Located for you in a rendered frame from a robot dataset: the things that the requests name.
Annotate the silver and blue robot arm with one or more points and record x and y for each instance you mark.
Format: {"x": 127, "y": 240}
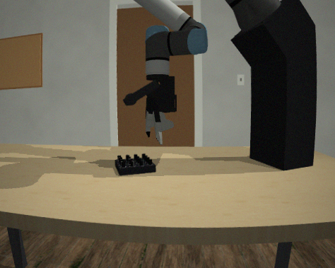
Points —
{"x": 184, "y": 39}

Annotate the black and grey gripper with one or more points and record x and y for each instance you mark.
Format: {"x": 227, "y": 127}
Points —
{"x": 156, "y": 105}

